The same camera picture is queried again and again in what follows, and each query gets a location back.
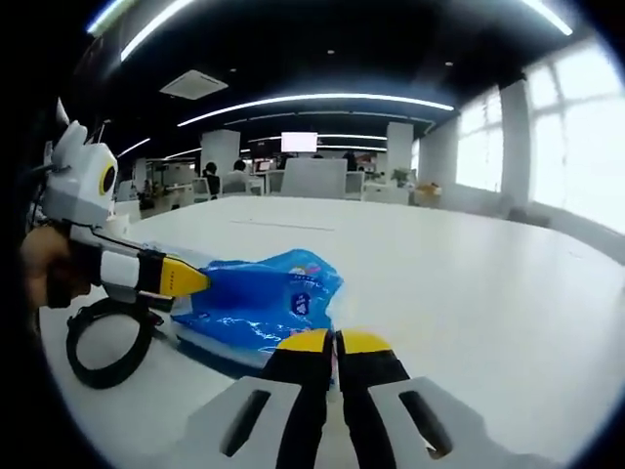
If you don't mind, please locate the white table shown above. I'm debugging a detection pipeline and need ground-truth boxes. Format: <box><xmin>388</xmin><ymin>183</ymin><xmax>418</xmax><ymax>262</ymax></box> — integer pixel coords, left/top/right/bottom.
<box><xmin>38</xmin><ymin>194</ymin><xmax>625</xmax><ymax>469</ymax></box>

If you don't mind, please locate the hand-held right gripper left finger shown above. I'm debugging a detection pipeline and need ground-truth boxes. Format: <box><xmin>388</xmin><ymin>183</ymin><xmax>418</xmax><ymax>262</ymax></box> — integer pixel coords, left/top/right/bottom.
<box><xmin>187</xmin><ymin>327</ymin><xmax>336</xmax><ymax>469</ymax></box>

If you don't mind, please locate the ceiling air conditioner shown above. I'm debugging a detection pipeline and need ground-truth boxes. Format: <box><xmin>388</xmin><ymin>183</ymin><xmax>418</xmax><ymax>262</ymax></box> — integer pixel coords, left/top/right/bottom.
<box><xmin>159</xmin><ymin>69</ymin><xmax>229</xmax><ymax>102</ymax></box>

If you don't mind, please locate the black cable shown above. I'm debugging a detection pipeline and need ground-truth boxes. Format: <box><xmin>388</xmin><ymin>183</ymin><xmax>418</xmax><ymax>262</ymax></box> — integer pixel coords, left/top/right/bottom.
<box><xmin>65</xmin><ymin>297</ymin><xmax>165</xmax><ymax>391</ymax></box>

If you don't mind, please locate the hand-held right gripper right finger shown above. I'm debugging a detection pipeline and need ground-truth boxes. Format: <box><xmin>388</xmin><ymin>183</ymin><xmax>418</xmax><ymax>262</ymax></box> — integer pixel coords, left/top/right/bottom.
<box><xmin>336</xmin><ymin>327</ymin><xmax>489</xmax><ymax>469</ymax></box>

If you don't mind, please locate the white low cabinet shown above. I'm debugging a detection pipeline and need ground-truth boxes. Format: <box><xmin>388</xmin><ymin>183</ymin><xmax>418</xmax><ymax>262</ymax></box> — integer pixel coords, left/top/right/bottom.
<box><xmin>363</xmin><ymin>183</ymin><xmax>411</xmax><ymax>206</ymax></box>

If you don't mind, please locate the ceiling light strip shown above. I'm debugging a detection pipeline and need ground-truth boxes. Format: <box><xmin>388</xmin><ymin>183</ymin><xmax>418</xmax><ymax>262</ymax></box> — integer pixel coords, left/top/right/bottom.
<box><xmin>178</xmin><ymin>92</ymin><xmax>455</xmax><ymax>128</ymax></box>
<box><xmin>521</xmin><ymin>0</ymin><xmax>573</xmax><ymax>36</ymax></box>
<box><xmin>119</xmin><ymin>0</ymin><xmax>197</xmax><ymax>64</ymax></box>

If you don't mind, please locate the window with blinds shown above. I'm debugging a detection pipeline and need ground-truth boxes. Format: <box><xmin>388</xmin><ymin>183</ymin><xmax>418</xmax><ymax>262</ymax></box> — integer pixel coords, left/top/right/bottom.
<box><xmin>526</xmin><ymin>43</ymin><xmax>625</xmax><ymax>235</ymax></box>
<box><xmin>456</xmin><ymin>92</ymin><xmax>504</xmax><ymax>194</ymax></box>

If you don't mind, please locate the white partition panel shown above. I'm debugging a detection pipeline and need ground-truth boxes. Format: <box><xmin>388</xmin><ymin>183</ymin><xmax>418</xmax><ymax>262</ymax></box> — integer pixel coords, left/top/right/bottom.
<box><xmin>281</xmin><ymin>158</ymin><xmax>349</xmax><ymax>199</ymax></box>

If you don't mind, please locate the person's left hand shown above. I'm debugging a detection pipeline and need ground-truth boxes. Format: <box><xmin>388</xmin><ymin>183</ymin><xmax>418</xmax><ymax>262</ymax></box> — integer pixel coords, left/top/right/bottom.
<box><xmin>19</xmin><ymin>227</ymin><xmax>94</xmax><ymax>309</ymax></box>

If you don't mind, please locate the blue plastic tissue bag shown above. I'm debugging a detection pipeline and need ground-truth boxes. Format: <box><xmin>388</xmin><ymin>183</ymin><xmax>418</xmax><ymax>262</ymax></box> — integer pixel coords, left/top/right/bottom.
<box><xmin>169</xmin><ymin>247</ymin><xmax>346</xmax><ymax>370</ymax></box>

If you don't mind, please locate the bright wall screen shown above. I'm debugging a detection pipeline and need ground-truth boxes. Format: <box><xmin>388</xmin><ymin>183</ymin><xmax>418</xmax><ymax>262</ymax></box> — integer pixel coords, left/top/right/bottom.
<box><xmin>280</xmin><ymin>131</ymin><xmax>318</xmax><ymax>152</ymax></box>

